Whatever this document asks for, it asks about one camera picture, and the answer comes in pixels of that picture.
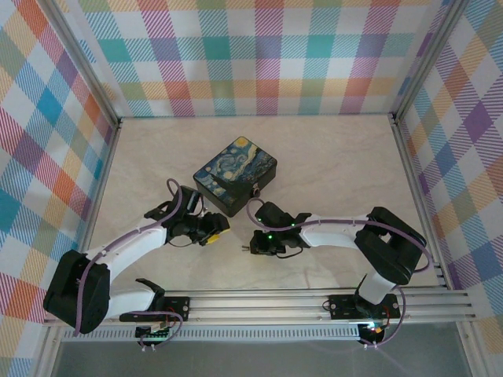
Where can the aluminium mounting rail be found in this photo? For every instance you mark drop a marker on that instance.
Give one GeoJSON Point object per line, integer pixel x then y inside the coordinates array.
{"type": "Point", "coordinates": [255, 306]}

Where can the small metal padlock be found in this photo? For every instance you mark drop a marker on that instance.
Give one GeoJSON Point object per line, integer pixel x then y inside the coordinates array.
{"type": "Point", "coordinates": [256, 192]}

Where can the round black controller board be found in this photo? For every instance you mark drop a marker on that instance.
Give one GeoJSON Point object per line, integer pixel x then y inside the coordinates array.
{"type": "Point", "coordinates": [373, 333]}

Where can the circuit board with green lights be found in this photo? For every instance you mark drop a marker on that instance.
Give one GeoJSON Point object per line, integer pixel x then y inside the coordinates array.
{"type": "Point", "coordinates": [155, 334]}

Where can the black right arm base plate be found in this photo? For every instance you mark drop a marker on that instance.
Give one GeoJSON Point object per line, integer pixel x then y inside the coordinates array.
{"type": "Point", "coordinates": [342, 306]}

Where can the black box with starry print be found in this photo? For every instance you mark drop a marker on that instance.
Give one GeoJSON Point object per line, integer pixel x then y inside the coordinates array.
{"type": "Point", "coordinates": [236, 165]}

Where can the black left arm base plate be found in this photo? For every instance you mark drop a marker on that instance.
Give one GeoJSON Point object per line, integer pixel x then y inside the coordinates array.
{"type": "Point", "coordinates": [178, 306]}

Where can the aluminium frame post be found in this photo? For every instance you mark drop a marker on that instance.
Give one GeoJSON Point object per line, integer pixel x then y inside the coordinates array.
{"type": "Point", "coordinates": [428, 63]}
{"type": "Point", "coordinates": [86, 70]}

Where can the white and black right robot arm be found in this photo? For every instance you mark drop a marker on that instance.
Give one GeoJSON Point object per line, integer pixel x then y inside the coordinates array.
{"type": "Point", "coordinates": [334, 235]}

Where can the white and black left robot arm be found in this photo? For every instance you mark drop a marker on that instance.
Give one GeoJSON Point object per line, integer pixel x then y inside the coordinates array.
{"type": "Point", "coordinates": [133, 243]}

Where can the aluminium table side rail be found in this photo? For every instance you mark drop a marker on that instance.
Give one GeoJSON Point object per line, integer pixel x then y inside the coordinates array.
{"type": "Point", "coordinates": [103, 176]}
{"type": "Point", "coordinates": [417, 196]}

